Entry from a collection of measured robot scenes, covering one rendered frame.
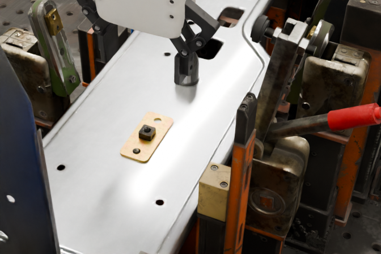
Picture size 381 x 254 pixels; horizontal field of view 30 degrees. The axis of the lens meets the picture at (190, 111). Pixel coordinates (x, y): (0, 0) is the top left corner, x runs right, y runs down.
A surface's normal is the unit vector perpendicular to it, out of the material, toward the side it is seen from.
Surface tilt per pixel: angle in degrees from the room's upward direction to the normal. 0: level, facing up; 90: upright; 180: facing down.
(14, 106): 90
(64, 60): 78
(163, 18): 92
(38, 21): 90
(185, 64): 90
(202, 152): 0
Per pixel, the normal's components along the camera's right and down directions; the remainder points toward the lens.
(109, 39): 0.92, 0.29
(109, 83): 0.03, -0.74
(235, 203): -0.39, 0.61
